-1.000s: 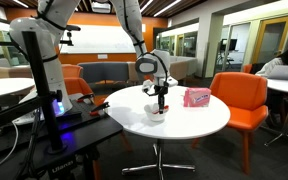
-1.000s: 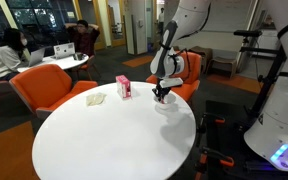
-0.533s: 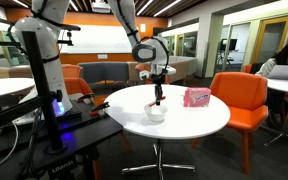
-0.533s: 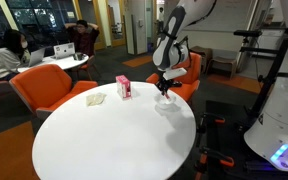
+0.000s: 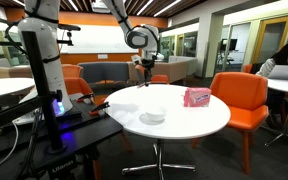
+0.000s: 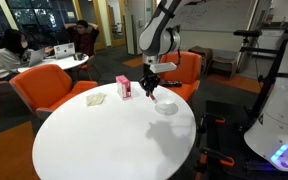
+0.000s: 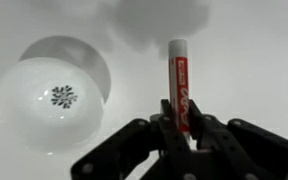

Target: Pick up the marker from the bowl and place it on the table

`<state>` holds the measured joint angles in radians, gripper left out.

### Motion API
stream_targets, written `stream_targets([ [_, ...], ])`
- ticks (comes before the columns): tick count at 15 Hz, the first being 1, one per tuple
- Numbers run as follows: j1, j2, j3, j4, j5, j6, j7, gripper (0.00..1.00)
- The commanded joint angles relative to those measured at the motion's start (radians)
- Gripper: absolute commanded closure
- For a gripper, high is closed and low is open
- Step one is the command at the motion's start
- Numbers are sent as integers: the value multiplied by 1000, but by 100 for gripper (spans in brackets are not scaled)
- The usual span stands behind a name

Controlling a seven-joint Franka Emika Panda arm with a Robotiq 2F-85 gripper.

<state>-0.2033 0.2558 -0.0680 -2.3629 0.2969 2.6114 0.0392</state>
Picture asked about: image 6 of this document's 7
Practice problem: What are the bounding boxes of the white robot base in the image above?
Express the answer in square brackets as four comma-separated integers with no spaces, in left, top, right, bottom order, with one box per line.
[244,43,288,172]

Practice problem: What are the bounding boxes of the orange armchair back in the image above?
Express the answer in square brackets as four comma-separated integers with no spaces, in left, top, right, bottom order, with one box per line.
[153,51,201,102]

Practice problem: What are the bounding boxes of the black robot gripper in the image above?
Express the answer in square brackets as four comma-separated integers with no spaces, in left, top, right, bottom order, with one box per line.
[139,64,160,97]

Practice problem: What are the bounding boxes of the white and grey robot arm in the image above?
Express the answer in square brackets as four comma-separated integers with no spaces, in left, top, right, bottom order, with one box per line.
[139,0,207,98]

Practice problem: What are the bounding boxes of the dark mug on table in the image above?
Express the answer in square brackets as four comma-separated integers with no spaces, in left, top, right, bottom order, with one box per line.
[73,52,84,61]

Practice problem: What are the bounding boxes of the black and orange clamp upper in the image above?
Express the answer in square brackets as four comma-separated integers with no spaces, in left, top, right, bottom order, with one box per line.
[196,112,226,147]

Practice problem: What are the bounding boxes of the orange armchair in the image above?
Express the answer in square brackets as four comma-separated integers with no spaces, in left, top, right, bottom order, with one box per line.
[10,64,98,120]
[153,51,201,102]

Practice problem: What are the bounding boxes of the crumpled cream cloth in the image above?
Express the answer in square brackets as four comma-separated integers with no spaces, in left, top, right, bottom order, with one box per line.
[86,93,106,106]

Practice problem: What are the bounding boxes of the silver laptop with stickers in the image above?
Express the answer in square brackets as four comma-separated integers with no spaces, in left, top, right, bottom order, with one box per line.
[53,43,75,59]

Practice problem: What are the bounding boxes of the person in white sweater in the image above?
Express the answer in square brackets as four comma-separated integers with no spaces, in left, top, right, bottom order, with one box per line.
[0,29,33,81]

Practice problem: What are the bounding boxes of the white ceramic bowl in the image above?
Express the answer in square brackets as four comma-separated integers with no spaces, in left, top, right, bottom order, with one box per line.
[155,93,175,110]

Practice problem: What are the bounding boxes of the small round white table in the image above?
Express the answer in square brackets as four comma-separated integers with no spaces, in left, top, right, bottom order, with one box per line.
[17,55,88,73]

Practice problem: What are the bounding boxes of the pink and white carton box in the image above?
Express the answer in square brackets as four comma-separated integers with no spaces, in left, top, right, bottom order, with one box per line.
[116,75,131,100]

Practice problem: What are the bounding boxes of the brown wooden stool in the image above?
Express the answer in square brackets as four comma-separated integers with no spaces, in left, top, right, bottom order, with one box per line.
[189,46,213,73]

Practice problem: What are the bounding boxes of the grey wooden stool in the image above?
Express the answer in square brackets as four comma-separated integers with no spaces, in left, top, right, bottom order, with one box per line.
[206,56,237,78]

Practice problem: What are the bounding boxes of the black and orange clamp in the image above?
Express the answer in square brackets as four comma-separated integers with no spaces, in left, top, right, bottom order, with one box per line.
[196,112,226,147]
[194,147,235,180]

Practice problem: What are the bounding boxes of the black camera tripod stand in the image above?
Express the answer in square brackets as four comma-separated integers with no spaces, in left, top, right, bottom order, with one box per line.
[233,30,288,118]

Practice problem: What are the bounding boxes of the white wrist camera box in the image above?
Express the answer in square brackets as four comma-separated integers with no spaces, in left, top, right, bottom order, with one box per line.
[150,62,177,73]

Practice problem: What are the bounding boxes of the red marker pen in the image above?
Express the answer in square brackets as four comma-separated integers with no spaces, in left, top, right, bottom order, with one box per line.
[149,94,157,104]

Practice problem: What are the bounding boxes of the black remote on chair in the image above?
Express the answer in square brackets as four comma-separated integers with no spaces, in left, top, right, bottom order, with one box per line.
[160,80,182,87]

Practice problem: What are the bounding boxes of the grey open laptop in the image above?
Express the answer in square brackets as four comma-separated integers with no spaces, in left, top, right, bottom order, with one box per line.
[25,49,45,67]

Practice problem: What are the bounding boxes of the person in dark red shirt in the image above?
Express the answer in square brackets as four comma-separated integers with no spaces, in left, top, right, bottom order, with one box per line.
[64,20,100,57]

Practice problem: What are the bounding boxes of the orange armchair left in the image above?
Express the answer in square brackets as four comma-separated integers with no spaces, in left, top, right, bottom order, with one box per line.
[10,64,98,120]

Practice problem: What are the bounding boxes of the orange chair behind small table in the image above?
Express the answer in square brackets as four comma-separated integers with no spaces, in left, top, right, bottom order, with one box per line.
[77,56,100,79]

